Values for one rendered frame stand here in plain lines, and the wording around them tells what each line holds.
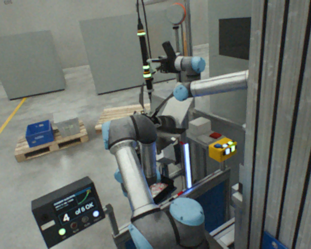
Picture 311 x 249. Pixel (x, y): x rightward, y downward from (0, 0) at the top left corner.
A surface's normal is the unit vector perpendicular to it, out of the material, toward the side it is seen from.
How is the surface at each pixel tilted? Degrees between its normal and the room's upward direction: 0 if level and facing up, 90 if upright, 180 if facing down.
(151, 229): 35
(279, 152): 90
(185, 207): 7
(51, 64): 90
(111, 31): 90
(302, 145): 90
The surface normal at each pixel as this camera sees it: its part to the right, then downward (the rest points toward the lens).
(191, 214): 0.00, -0.92
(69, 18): 0.30, 0.37
